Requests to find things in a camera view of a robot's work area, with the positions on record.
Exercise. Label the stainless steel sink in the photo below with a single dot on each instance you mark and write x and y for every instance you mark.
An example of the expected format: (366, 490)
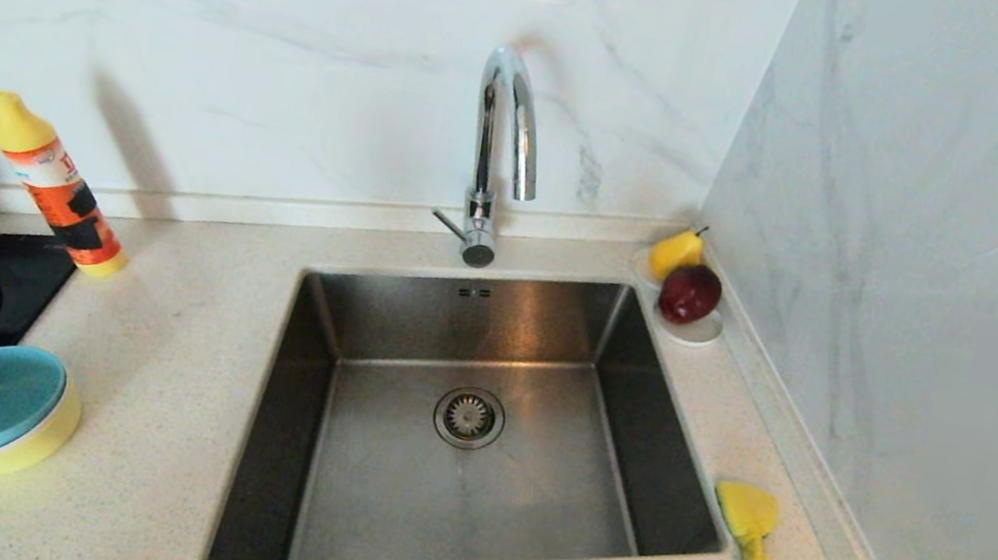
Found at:
(522, 507)

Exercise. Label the yellow pear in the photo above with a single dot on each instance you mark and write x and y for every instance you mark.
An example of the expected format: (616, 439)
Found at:
(674, 252)

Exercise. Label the yellow green sponge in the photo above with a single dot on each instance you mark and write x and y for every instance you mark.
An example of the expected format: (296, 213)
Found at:
(749, 515)

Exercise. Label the dark red apple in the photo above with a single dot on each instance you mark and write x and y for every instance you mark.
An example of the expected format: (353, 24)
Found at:
(689, 294)

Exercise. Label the orange dish soap bottle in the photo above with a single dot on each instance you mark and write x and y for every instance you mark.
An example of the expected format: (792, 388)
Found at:
(62, 197)

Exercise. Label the chrome gooseneck faucet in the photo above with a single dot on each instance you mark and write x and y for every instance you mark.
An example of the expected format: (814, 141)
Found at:
(485, 146)

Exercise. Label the yellow plastic bowl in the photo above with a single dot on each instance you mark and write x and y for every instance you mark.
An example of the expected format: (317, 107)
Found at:
(46, 443)

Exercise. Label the small white dish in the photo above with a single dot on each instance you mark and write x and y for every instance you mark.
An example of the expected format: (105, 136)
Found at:
(693, 333)

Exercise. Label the round metal drain strainer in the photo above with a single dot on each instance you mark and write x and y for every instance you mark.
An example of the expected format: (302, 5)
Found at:
(469, 417)

